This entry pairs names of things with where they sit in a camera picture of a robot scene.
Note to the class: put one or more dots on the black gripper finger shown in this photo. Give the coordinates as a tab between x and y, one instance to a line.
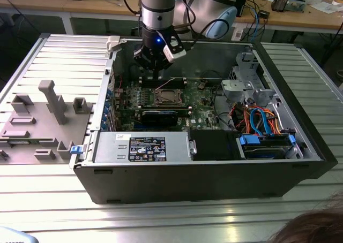
143	57
163	63

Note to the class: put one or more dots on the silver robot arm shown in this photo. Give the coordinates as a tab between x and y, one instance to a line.
158	2

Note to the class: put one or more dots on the CPU socket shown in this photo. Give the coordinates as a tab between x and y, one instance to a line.
155	102

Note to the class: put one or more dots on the metal CPU cooler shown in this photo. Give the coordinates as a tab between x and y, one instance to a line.
280	3

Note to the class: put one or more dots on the grey case latch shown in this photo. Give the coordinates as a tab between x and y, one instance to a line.
112	43

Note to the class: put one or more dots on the round coin cell battery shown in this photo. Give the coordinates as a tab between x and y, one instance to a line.
201	86

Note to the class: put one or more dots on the installed RAM stick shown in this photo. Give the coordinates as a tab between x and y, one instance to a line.
182	112

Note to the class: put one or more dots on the black graphics card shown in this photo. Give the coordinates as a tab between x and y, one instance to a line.
159	118

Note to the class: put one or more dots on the green motherboard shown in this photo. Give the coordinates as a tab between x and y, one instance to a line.
201	112

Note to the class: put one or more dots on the silver metal drive cage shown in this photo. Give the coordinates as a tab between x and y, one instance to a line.
249	66

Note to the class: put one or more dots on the grey power supply unit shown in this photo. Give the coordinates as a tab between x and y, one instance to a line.
112	146

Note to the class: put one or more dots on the blue plastic latch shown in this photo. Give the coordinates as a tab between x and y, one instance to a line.
75	150

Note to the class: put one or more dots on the wooden desk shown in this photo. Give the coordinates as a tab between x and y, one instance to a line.
40	4

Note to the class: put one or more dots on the black PC case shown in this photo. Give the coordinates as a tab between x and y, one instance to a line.
187	184

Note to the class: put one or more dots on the grey parts rack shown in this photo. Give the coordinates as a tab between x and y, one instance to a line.
40	136

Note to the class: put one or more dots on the hard disk blue carrier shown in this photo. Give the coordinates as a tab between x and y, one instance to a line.
268	149

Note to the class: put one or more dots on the white paper sheet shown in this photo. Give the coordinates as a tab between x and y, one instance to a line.
324	7

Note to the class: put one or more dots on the person's dark haired head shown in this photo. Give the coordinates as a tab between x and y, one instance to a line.
313	221

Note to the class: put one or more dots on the pale grey device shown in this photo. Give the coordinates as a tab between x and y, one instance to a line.
13	236

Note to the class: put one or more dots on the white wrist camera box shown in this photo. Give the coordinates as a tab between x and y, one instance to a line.
174	51

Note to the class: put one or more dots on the silver metal bracket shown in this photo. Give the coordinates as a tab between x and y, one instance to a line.
235	86

